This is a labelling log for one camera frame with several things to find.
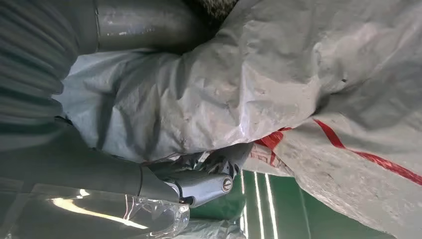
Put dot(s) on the grey mailer package red stripe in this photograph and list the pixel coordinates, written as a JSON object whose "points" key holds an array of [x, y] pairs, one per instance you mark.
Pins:
{"points": [[356, 184]]}

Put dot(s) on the green conveyor belt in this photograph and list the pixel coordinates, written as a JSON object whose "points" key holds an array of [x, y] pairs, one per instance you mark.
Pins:
{"points": [[283, 211]]}

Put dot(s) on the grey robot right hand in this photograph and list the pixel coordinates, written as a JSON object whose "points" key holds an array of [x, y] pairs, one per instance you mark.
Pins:
{"points": [[82, 171]]}

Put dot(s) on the clear plastic film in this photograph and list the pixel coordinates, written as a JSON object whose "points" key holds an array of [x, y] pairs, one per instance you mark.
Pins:
{"points": [[99, 214]]}

